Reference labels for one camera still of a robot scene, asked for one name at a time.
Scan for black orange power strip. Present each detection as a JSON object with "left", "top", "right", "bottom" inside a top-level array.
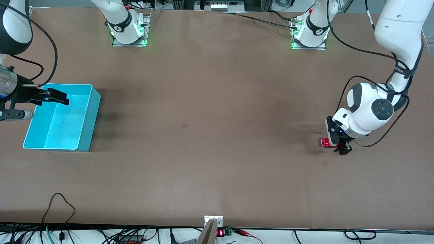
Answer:
[{"left": 117, "top": 236, "right": 144, "bottom": 244}]

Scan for lit background equipment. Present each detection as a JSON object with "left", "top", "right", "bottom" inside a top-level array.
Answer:
[{"left": 195, "top": 0, "right": 245, "bottom": 11}]

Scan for red clip lead wires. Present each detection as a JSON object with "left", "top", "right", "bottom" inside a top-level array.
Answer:
[{"left": 233, "top": 229, "right": 264, "bottom": 244}]

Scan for aluminium camera mount bar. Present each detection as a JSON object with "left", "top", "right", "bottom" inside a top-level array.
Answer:
[{"left": 196, "top": 219, "right": 218, "bottom": 244}]

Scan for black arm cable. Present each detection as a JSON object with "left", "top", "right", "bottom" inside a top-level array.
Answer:
[
  {"left": 326, "top": 0, "right": 424, "bottom": 148},
  {"left": 0, "top": 0, "right": 58, "bottom": 88}
]

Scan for blue plastic storage box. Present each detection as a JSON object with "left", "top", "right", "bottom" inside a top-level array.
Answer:
[{"left": 22, "top": 83, "right": 101, "bottom": 152}]

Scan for long black base cable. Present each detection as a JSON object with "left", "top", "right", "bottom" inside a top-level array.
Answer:
[{"left": 222, "top": 12, "right": 300, "bottom": 31}]

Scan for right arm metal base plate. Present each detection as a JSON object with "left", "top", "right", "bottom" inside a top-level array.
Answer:
[{"left": 112, "top": 9, "right": 151, "bottom": 47}]

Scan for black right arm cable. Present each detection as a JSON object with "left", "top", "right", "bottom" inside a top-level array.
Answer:
[{"left": 0, "top": 0, "right": 58, "bottom": 88}]

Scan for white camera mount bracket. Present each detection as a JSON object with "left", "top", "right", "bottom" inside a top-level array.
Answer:
[{"left": 204, "top": 216, "right": 223, "bottom": 228}]

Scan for black coiled cable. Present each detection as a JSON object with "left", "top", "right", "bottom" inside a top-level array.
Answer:
[{"left": 343, "top": 229, "right": 377, "bottom": 241}]

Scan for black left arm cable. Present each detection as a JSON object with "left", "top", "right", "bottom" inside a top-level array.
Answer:
[{"left": 326, "top": 0, "right": 424, "bottom": 148}]

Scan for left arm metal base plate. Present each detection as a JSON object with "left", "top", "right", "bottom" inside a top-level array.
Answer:
[{"left": 291, "top": 15, "right": 328, "bottom": 50}]

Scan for thin black looped cable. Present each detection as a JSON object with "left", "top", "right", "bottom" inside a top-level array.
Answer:
[{"left": 41, "top": 192, "right": 76, "bottom": 242}]

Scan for short black base cable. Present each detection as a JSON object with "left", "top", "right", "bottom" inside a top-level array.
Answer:
[{"left": 268, "top": 9, "right": 294, "bottom": 21}]

